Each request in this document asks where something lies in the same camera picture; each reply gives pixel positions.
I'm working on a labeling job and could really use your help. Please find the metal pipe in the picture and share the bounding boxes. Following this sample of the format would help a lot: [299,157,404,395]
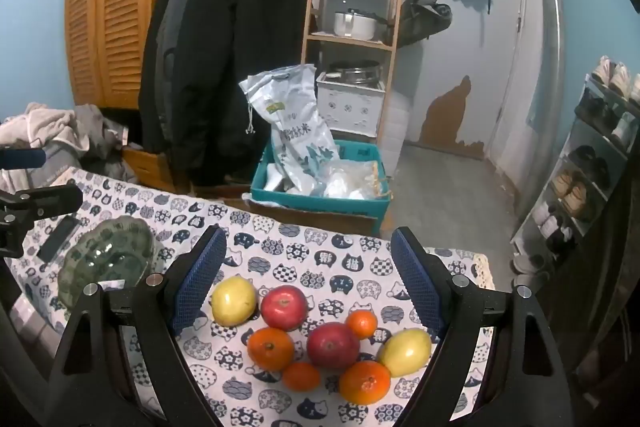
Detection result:
[527,0,566,208]

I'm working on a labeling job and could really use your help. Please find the shoe rack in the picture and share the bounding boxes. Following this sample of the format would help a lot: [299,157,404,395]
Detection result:
[510,54,640,278]

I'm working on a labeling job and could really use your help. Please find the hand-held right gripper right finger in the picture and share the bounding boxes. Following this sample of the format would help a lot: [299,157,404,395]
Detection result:
[390,227,576,427]

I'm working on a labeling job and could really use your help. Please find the small orange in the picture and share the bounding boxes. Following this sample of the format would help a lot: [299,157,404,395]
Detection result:
[346,310,378,340]
[282,362,321,392]

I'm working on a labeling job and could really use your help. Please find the dark grey jacket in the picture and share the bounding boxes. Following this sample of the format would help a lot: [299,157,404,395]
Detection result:
[137,0,201,158]

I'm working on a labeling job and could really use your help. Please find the assorted shoes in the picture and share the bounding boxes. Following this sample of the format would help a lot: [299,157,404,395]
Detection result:
[512,55,640,275]

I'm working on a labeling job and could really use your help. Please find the large orange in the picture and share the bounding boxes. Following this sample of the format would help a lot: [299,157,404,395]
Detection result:
[339,360,392,405]
[247,328,295,372]

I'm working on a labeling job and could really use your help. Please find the white cooking pot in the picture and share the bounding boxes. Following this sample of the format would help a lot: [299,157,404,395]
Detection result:
[332,9,381,42]

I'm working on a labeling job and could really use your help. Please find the grey printed sweatshirt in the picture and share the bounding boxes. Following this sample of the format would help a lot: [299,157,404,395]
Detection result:
[10,142,81,188]

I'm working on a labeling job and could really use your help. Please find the wooden louvered wardrobe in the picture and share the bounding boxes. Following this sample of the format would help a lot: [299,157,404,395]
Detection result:
[64,0,183,110]

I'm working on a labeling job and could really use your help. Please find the dark red apple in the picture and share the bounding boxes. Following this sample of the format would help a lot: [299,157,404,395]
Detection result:
[306,322,361,370]

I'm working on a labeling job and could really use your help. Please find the bright red apple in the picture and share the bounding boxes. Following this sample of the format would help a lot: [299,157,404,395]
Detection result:
[260,285,309,332]

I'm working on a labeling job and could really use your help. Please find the pile of clothes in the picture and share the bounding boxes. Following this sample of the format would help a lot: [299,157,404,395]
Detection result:
[0,102,78,195]

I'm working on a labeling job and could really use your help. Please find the white rice bag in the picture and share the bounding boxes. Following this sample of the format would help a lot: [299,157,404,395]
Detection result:
[239,63,341,195]

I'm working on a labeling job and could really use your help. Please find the teal plastic crate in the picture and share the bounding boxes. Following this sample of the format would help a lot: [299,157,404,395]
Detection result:
[250,139,392,224]

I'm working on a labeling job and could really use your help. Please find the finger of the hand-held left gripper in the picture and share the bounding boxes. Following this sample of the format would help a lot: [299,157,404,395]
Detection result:
[0,148,47,171]
[0,184,84,259]

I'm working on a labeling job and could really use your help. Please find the black smartphone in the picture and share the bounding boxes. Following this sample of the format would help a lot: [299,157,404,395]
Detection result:
[37,215,81,263]

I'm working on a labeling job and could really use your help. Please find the grey clothes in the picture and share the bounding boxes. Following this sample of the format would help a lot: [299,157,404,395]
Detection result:
[75,103,138,182]

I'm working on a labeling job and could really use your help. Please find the clear plastic bags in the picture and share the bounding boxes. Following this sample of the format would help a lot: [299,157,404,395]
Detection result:
[315,159,386,200]

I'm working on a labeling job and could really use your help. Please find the green glass bowl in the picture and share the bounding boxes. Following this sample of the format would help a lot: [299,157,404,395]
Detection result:
[56,216,158,310]

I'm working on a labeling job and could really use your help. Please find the white patterned storage box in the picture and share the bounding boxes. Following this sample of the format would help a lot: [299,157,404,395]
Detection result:
[316,72,386,138]

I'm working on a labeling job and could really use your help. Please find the cat print tablecloth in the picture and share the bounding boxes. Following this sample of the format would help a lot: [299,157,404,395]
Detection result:
[0,167,496,427]

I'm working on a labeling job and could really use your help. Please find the yellow lemon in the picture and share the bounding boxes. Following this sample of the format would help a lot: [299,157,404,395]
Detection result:
[209,276,258,327]
[378,328,432,377]

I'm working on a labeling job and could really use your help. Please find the wooden shelf rack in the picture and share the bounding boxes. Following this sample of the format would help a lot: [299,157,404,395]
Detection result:
[300,0,406,142]

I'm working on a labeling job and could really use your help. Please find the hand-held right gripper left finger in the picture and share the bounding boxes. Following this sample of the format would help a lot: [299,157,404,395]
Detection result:
[42,225,228,427]

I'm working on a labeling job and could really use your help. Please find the dark cloth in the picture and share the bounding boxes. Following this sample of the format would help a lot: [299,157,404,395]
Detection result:
[540,187,640,427]

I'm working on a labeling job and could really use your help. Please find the steel pot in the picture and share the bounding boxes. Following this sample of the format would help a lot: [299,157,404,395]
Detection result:
[327,59,383,85]

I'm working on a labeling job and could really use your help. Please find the wooden drawer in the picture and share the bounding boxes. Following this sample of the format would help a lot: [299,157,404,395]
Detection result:
[122,146,176,192]

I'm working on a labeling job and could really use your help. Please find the grey door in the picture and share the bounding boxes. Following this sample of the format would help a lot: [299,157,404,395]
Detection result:
[430,0,531,162]

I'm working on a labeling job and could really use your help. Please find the green hanging bag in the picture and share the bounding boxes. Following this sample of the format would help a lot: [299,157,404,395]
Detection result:
[397,0,453,48]

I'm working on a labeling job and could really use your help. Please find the black hooded coat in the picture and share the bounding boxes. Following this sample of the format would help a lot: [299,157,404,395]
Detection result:
[165,0,309,188]

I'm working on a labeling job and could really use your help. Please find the cardboard box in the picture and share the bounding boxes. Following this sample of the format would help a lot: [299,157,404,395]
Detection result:
[242,192,381,238]

